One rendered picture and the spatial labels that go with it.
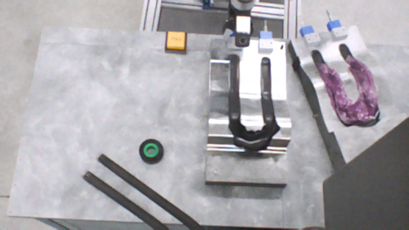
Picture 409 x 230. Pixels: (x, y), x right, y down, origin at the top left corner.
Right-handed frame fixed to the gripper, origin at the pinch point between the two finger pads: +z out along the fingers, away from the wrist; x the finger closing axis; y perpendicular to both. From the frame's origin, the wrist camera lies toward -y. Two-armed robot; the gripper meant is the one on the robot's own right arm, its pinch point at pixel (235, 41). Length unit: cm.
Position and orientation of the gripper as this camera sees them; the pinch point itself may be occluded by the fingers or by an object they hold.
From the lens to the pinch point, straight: 154.9
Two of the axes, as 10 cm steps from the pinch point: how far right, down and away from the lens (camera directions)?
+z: -0.5, 3.6, 9.3
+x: -10.0, -0.5, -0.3
